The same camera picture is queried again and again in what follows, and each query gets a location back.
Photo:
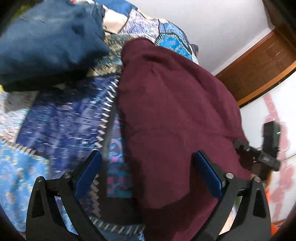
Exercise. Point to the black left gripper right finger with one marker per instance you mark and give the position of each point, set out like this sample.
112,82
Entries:
242,211

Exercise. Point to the wooden door frame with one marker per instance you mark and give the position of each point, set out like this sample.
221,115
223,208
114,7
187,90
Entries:
269,62

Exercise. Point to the orange right sleeve forearm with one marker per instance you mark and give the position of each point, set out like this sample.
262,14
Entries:
274,228

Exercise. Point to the folded blue jeans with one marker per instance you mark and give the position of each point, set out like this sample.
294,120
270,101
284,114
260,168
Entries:
50,42

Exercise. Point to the blue patchwork quilt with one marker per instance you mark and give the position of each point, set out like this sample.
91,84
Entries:
51,131

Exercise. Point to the maroon knit sweater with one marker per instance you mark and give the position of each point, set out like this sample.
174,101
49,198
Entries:
170,108

